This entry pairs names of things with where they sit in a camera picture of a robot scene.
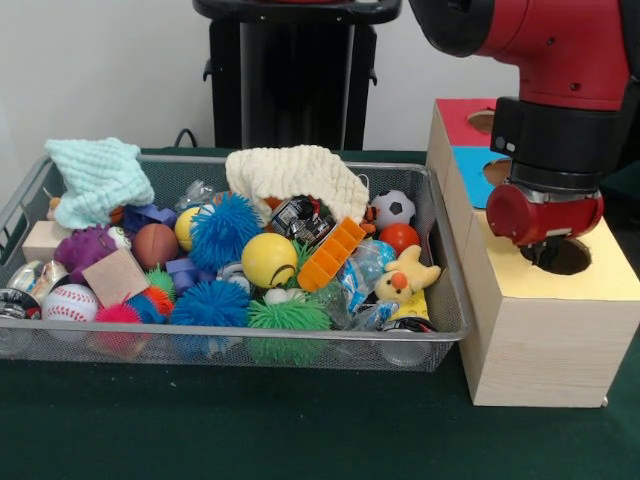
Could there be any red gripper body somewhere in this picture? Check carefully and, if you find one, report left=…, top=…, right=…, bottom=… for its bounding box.
left=486, top=183, right=605, bottom=249

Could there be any cream knitted cloth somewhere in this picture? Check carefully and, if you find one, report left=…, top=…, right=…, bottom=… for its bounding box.
left=224, top=144, right=371, bottom=225

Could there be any mint knitted cloth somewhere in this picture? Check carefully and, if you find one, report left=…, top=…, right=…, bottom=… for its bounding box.
left=44, top=136, right=156, bottom=230

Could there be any wooden box with three holes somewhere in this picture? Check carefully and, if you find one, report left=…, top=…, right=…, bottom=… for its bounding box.
left=425, top=97, right=640, bottom=409

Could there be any shallow mesh bin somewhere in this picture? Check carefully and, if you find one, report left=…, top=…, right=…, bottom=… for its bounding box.
left=0, top=152, right=475, bottom=374

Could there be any green covered side table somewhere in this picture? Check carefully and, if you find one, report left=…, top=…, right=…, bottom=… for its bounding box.
left=599, top=162, right=640, bottom=231

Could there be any yellow plush toy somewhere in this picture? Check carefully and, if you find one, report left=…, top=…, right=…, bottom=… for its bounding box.
left=374, top=244, right=442, bottom=307

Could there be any black white soccer ball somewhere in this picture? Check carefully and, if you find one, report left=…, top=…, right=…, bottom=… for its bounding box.
left=370, top=188, right=417, bottom=232

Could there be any orange plastic brick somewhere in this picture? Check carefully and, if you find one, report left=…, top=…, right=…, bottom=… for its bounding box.
left=298, top=215, right=367, bottom=294

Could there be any green spiky ball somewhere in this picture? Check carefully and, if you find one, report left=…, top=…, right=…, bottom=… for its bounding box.
left=244, top=294, right=333, bottom=367

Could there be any yellow ball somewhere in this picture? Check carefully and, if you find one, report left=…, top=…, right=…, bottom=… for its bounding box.
left=240, top=232, right=299, bottom=290

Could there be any blue spiky ball with eyes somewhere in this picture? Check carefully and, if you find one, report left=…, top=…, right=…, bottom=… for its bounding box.
left=188, top=192, right=266, bottom=274

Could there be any dark green tablecloth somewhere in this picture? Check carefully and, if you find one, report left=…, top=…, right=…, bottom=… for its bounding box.
left=0, top=146, right=640, bottom=480

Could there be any white baseball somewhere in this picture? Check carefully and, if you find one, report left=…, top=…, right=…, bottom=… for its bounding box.
left=41, top=283, right=100, bottom=323

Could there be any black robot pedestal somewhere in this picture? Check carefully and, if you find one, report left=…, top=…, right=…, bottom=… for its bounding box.
left=192, top=0, right=404, bottom=151

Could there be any black cable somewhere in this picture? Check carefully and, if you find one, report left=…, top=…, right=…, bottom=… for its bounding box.
left=173, top=127, right=212, bottom=149

